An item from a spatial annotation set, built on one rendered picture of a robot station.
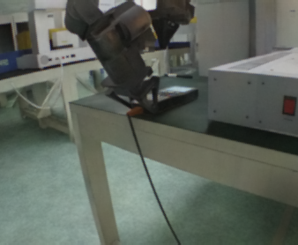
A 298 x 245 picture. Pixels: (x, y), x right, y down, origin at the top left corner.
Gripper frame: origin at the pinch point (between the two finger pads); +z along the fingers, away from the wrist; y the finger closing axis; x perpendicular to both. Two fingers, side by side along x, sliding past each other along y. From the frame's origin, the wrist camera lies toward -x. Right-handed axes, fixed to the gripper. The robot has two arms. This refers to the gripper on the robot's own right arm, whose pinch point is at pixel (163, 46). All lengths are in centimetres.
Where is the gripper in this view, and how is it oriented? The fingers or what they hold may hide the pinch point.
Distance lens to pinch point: 60.6
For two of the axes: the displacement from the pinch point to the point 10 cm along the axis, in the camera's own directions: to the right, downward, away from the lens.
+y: -7.7, -1.7, 6.1
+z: -1.0, 9.8, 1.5
